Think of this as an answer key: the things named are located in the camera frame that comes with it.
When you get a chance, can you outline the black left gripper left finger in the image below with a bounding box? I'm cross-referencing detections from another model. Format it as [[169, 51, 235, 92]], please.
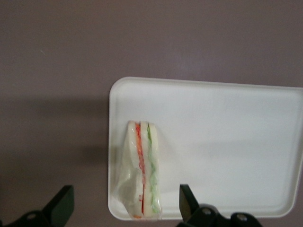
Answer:
[[0, 185, 75, 227]]

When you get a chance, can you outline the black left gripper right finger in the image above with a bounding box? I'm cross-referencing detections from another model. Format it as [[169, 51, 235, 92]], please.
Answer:
[[177, 184, 261, 227]]

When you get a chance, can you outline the plastic-wrapped triangle sandwich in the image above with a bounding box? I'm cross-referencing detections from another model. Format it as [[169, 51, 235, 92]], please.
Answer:
[[113, 120, 164, 219]]

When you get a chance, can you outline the beige rectangular tray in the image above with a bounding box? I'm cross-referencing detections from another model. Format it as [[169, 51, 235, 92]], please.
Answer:
[[107, 76, 303, 222]]

